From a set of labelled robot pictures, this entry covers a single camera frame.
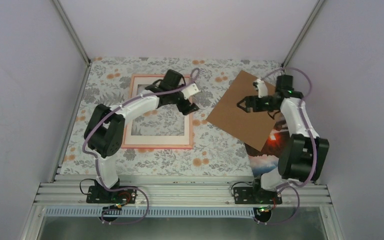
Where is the brown backing board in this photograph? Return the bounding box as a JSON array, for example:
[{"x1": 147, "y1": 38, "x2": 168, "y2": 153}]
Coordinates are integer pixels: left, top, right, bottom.
[{"x1": 206, "y1": 70, "x2": 282, "y2": 151}]

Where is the pink wooden picture frame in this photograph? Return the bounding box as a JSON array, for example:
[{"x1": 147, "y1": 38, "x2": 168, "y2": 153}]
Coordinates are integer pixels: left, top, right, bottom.
[{"x1": 121, "y1": 73, "x2": 195, "y2": 150}]

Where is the volcano landscape photo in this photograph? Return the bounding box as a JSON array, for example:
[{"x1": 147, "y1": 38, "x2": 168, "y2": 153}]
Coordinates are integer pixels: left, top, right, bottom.
[{"x1": 244, "y1": 116, "x2": 290, "y2": 177}]

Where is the white mat board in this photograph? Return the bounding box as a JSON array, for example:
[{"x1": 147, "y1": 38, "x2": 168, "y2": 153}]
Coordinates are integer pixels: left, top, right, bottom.
[{"x1": 124, "y1": 76, "x2": 192, "y2": 146}]

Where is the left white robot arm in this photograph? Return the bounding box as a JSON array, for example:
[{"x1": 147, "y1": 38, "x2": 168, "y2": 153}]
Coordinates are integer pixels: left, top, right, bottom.
[{"x1": 81, "y1": 68, "x2": 200, "y2": 203}]

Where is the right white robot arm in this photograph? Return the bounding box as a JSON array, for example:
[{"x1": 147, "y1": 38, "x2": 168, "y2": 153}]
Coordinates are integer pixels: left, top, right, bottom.
[{"x1": 236, "y1": 75, "x2": 330, "y2": 204}]

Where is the floral patterned table mat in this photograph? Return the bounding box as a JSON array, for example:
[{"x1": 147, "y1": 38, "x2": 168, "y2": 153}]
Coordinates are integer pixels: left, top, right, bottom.
[{"x1": 60, "y1": 57, "x2": 280, "y2": 176}]

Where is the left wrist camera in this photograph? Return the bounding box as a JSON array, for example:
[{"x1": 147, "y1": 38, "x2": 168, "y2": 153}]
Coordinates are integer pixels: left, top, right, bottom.
[{"x1": 181, "y1": 83, "x2": 201, "y2": 100}]

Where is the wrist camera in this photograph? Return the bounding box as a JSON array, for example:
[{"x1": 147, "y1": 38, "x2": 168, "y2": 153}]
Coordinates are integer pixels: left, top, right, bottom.
[
  {"x1": 181, "y1": 83, "x2": 201, "y2": 100},
  {"x1": 252, "y1": 78, "x2": 268, "y2": 98}
]

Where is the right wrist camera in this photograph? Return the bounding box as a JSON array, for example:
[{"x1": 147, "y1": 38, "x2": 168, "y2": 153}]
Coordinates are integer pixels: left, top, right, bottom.
[{"x1": 252, "y1": 78, "x2": 268, "y2": 98}]

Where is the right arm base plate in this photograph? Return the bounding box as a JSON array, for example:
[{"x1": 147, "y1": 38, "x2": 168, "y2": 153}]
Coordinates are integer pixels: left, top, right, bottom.
[{"x1": 232, "y1": 186, "x2": 283, "y2": 205}]

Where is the right aluminium corner post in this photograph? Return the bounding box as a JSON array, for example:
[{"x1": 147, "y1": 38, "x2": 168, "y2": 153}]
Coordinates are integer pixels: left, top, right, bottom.
[{"x1": 281, "y1": 0, "x2": 326, "y2": 67}]

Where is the aluminium corner post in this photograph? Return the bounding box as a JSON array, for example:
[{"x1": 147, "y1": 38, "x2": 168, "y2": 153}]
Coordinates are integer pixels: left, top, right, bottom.
[
  {"x1": 281, "y1": 0, "x2": 326, "y2": 67},
  {"x1": 51, "y1": 0, "x2": 91, "y2": 66}
]

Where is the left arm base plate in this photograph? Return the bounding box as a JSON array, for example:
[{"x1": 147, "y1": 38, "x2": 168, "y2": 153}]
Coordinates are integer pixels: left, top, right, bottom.
[{"x1": 85, "y1": 185, "x2": 137, "y2": 205}]

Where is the slotted cable duct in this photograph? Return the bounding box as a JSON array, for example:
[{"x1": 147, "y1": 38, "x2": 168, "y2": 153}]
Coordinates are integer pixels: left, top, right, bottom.
[{"x1": 44, "y1": 205, "x2": 255, "y2": 219}]

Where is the left aluminium corner post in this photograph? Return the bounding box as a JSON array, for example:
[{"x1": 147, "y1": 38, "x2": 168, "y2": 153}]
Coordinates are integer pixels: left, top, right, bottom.
[{"x1": 51, "y1": 0, "x2": 91, "y2": 66}]

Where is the aluminium rail beam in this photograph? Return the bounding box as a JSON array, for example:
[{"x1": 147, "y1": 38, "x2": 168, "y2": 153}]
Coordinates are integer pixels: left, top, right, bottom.
[{"x1": 33, "y1": 174, "x2": 333, "y2": 208}]

